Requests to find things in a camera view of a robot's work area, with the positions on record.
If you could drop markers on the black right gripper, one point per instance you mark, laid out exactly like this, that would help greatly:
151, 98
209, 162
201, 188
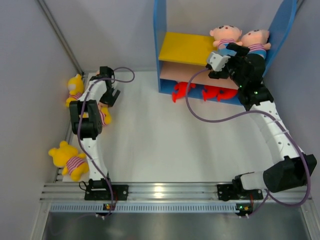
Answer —
241, 51

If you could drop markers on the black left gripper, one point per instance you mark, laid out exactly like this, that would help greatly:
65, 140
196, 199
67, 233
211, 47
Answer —
109, 100

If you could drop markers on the yellow duck plush striped shirt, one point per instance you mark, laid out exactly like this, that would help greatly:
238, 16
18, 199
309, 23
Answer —
105, 116

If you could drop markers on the boy doll striped shirt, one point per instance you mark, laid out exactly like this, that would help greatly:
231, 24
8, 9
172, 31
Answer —
225, 34

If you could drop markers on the red shark plush toy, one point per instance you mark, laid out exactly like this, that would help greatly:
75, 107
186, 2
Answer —
180, 89

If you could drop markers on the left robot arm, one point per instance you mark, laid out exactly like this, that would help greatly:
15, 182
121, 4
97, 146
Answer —
86, 123

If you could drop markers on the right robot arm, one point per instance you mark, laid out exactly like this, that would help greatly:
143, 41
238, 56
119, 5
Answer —
291, 167

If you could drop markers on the blue yellow toy shelf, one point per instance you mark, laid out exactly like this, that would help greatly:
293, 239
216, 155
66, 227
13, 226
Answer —
180, 55

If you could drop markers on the yellow duck plush in corner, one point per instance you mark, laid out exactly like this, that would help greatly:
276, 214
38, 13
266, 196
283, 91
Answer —
76, 88

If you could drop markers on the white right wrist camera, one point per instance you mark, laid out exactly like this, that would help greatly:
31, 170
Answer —
216, 62

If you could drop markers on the yellow duck plush near rail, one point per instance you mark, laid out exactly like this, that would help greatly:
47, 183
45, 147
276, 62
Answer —
70, 160

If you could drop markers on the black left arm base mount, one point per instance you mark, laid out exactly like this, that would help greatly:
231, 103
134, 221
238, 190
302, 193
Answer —
99, 190

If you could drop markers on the metal corner post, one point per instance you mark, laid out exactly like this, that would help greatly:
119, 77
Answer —
59, 34

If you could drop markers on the aluminium rail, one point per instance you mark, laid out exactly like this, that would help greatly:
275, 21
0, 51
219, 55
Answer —
144, 192

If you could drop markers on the perforated grey cable duct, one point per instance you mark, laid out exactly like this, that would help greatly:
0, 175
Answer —
147, 207

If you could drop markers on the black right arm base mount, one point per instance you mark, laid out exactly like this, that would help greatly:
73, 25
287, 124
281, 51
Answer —
235, 191

